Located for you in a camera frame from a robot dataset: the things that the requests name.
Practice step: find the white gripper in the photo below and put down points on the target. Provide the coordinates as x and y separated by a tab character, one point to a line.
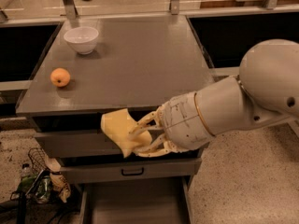
180	121

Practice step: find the yellow sponge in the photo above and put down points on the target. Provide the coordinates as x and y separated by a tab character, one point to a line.
116	126

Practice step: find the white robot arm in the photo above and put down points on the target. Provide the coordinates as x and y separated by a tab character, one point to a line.
265	92

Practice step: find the grey top drawer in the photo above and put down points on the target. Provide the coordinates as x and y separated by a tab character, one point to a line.
77	143

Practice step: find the grey open bottom drawer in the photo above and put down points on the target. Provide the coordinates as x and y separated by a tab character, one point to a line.
144	201

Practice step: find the grey middle drawer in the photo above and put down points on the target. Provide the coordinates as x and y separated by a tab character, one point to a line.
130	170

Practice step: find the grey drawer cabinet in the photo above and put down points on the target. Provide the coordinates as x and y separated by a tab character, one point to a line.
138	64

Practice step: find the beige patterned bag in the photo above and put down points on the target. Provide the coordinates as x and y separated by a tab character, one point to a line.
58	181

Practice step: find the orange fruit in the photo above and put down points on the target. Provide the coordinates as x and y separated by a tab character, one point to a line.
60	77

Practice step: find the white ceramic bowl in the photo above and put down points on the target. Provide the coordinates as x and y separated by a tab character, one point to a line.
82	39

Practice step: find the green snack bag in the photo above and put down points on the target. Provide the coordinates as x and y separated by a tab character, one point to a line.
36	187

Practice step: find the clear plastic bottle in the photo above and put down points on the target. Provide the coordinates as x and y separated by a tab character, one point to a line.
26	171

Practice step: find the black wire basket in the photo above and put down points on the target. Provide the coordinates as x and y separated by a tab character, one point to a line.
37	157

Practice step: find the metal post left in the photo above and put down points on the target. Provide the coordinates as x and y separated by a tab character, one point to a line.
70	9

